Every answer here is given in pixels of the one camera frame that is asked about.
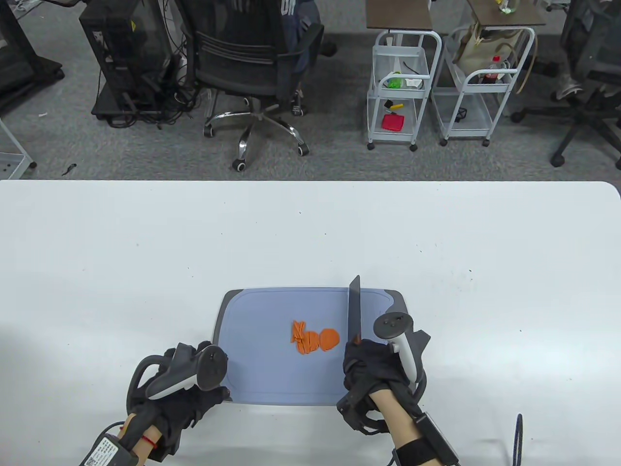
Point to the person's left hand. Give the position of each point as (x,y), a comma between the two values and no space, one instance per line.
(199,405)

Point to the person's right hand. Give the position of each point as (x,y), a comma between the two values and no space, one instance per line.
(368,364)

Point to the orange plasticine disc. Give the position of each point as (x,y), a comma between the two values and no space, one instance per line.
(330,339)

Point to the black kitchen knife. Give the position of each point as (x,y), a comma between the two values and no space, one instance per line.
(354,310)

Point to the orange carrot slice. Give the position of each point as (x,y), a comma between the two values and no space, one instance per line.
(305,342)

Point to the blue grey cutting board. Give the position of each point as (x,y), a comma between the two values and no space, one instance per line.
(262,369)

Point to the person's left forearm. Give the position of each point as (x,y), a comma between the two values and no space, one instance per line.
(148,432)

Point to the grey tracking controller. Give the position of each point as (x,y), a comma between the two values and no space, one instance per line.
(393,324)
(212,370)

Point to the red flat container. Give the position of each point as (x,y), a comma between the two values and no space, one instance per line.
(393,121)

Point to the small black gadget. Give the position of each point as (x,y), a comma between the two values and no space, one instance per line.
(460,114)

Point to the small black floor scrap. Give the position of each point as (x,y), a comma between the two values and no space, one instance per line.
(70,169)

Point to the green crumpled packet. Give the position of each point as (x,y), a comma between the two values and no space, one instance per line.
(395,81)

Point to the small white box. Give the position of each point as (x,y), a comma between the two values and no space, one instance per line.
(414,83)

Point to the white metal rack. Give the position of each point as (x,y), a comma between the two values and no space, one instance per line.
(9,160)

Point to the red-capped cola bottle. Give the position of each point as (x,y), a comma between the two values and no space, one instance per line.
(494,68)

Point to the beige cloth bag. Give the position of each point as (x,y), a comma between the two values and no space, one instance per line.
(473,53)

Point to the chrome-based black office chair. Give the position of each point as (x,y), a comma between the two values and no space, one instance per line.
(242,58)

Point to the brown wooden desk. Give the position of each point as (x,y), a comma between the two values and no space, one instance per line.
(398,17)
(524,17)

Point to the black computer tower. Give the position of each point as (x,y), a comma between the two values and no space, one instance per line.
(121,48)

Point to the black-based office chair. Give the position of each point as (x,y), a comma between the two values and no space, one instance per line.
(592,73)

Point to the black equipment stand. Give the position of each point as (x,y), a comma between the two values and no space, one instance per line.
(19,63)

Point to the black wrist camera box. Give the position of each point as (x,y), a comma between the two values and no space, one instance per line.
(104,454)
(436,441)

